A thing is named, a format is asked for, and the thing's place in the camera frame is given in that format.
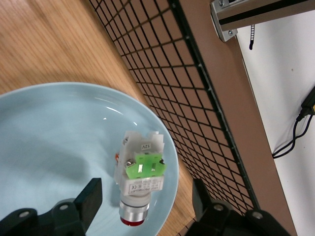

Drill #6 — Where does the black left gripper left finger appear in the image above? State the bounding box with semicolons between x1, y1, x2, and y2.
0;177;103;236

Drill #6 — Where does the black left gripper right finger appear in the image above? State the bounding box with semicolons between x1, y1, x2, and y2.
189;178;293;236

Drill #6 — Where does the green-capped small connector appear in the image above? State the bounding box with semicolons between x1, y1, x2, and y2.
113;130;168;226

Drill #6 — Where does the light blue round plate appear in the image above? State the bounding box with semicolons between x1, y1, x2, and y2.
0;82;180;236

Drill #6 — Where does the black power adapter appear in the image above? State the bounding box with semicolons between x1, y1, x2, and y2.
301;85;315;116

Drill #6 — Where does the brown table cover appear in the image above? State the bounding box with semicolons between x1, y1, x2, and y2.
91;0;300;236

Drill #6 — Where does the black zip tie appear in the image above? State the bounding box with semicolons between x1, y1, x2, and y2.
248;23;255;51

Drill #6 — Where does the black adapter cable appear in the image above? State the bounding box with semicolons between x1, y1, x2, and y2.
271;108;311;159

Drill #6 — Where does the wire basket with wooden base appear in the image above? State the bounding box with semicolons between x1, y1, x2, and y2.
0;0;260;236

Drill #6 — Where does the aluminium profile bracket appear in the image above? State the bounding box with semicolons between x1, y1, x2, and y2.
210;0;315;42

